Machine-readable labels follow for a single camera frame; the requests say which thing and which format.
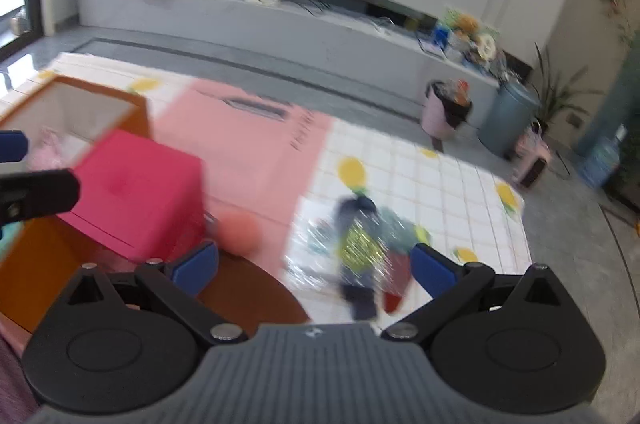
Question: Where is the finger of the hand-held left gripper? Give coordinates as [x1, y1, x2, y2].
[0, 168, 82, 226]
[0, 130, 30, 164]

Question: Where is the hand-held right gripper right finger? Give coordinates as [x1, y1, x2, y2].
[381, 242, 576, 341]

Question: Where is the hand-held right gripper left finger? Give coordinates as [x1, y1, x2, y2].
[64, 240, 249, 346]

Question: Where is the pink frilly cloth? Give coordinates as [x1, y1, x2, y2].
[27, 127, 69, 171]

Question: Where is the dark red cloth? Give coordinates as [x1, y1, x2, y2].
[382, 253, 417, 315]

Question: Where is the orange soft ball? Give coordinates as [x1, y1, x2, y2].
[215, 212, 262, 256]

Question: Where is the orange cardboard box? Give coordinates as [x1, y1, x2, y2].
[0, 75, 152, 336]

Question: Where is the red storage box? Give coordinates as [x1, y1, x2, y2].
[56, 129, 211, 263]

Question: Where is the round brown wooden table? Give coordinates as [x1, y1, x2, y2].
[196, 249, 312, 326]

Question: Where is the lemon print checkered cloth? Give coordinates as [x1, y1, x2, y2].
[0, 51, 534, 335]

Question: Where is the pink handbag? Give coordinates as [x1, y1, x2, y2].
[514, 124, 554, 188]

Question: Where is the pink trash bin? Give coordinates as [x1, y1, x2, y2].
[420, 79, 474, 140]

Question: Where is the grey trash bin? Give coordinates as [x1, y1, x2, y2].
[477, 79, 542, 158]

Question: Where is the purple fluffy blanket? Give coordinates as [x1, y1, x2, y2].
[0, 329, 41, 424]

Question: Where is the blue water jug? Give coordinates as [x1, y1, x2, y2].
[579, 126, 627, 190]

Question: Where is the long leaf floor plant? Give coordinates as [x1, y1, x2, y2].
[530, 43, 602, 136]

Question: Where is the grey drawer cabinet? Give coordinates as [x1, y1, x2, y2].
[574, 29, 640, 216]

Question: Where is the brown teddy bear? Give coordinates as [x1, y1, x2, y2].
[452, 14, 481, 40]

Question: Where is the white marble tv cabinet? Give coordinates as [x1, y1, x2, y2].
[77, 0, 506, 125]

